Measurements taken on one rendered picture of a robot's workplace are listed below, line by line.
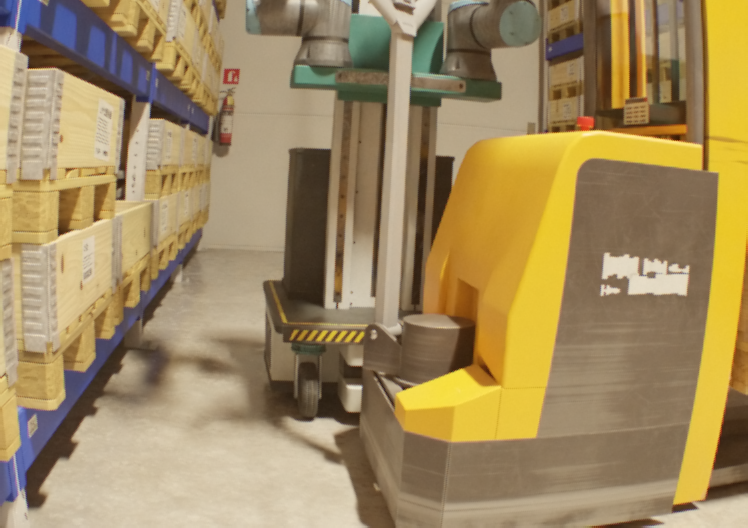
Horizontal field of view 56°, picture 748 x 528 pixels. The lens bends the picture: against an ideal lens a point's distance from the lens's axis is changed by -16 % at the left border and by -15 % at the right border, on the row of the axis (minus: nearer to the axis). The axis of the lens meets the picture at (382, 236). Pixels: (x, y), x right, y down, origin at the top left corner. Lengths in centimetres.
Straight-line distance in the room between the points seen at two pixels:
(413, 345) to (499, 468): 42
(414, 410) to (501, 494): 27
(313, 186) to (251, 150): 458
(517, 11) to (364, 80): 53
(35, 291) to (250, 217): 593
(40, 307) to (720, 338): 148
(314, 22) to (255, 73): 493
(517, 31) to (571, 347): 115
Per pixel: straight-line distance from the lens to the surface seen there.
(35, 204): 152
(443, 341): 184
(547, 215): 154
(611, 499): 177
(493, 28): 247
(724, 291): 182
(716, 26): 183
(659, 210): 164
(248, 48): 744
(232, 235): 739
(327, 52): 246
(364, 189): 271
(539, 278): 154
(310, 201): 280
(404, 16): 200
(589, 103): 234
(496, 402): 157
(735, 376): 194
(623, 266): 161
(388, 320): 197
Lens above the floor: 78
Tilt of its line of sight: 5 degrees down
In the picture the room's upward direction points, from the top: 3 degrees clockwise
